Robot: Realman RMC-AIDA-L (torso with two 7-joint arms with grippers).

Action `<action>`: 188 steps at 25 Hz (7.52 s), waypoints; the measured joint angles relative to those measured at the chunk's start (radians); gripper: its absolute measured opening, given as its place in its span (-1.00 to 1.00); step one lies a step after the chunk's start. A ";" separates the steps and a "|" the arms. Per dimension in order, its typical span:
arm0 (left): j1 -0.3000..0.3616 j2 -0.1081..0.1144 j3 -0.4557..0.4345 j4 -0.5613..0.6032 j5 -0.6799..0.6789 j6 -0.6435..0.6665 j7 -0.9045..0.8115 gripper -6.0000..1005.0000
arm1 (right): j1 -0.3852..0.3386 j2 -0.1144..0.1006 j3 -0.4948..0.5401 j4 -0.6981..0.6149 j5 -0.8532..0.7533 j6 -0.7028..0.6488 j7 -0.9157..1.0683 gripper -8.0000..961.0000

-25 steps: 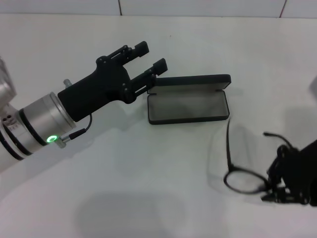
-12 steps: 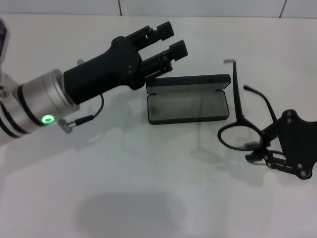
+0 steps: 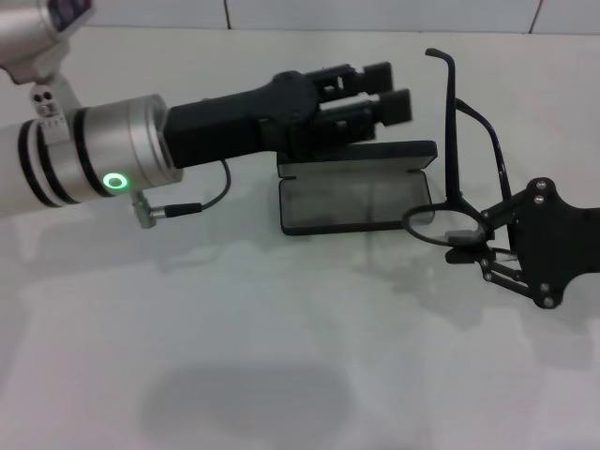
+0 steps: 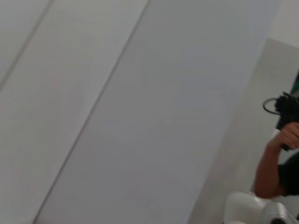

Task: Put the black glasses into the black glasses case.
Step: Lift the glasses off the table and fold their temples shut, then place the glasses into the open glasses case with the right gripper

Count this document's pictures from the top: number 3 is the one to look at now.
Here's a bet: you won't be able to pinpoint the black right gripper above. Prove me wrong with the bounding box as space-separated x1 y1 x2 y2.
443 176 600 310

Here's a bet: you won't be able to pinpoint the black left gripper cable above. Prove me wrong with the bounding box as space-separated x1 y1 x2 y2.
130 158 232 230

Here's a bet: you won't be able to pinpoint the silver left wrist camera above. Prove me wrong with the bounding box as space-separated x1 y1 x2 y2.
0 0 98 124

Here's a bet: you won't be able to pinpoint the black glasses case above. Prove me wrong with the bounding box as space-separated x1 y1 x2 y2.
276 139 438 237

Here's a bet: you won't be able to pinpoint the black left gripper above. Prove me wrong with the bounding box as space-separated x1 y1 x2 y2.
166 69 329 170

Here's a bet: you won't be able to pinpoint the black thin-frame glasses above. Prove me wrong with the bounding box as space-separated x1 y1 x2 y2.
401 47 517 263

